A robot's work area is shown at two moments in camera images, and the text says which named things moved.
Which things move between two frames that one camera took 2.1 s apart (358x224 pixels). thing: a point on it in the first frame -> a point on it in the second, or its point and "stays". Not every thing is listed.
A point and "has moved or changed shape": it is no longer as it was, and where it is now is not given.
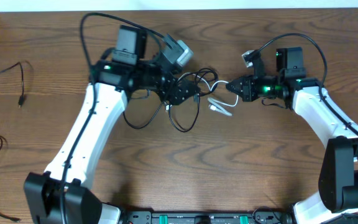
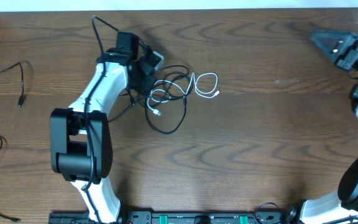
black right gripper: [248, 94] -> [347, 49]
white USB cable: [211, 107] has moved or changed shape
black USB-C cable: [21, 102] stays
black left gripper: [178, 96] -> [145, 89]
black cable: [168, 107] -> [185, 102]
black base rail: [259, 216] stays
